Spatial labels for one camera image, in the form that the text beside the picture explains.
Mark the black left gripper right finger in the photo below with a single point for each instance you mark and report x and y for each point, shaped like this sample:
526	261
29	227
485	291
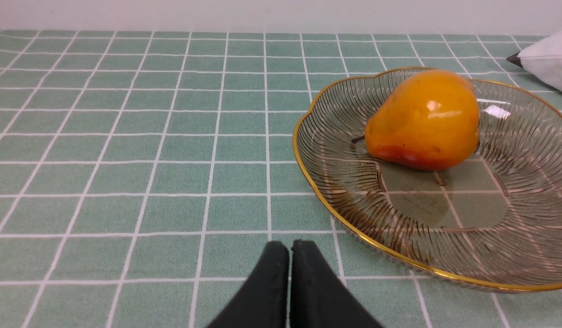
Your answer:
318	299

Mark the green checkered tablecloth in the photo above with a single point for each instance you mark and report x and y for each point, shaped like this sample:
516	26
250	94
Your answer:
142	173

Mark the gold-rimmed glass fruit bowl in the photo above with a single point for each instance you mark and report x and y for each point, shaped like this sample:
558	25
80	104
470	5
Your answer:
493	222

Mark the white cloth tote bag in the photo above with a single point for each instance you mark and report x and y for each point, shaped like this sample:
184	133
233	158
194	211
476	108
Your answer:
542	59

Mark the orange pear fruit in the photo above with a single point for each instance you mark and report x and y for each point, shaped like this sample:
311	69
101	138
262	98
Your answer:
429	122

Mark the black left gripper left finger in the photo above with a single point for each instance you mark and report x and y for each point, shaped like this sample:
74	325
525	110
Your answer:
261	300

